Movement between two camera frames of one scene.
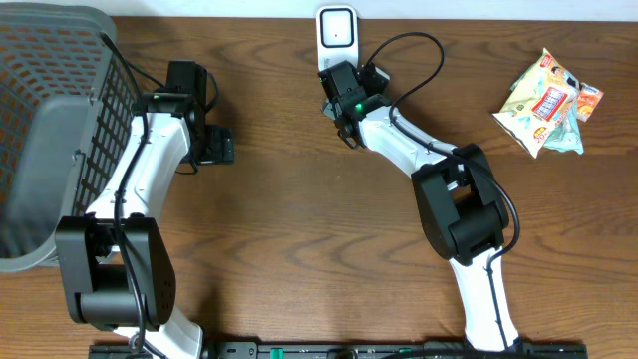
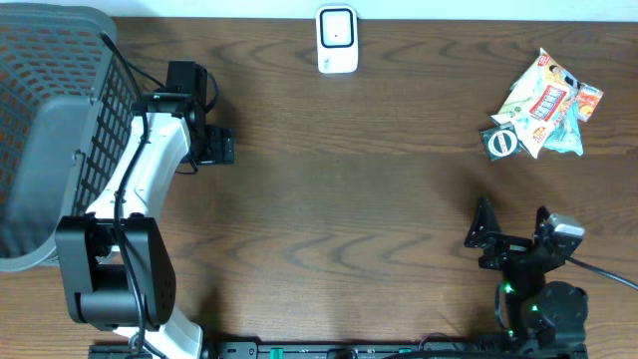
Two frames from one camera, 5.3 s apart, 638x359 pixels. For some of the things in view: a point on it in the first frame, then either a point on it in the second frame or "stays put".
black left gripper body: (219, 147) stays put
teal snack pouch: (567, 137) stays put
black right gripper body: (328, 109) → (508, 256)
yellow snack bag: (534, 108) stays put
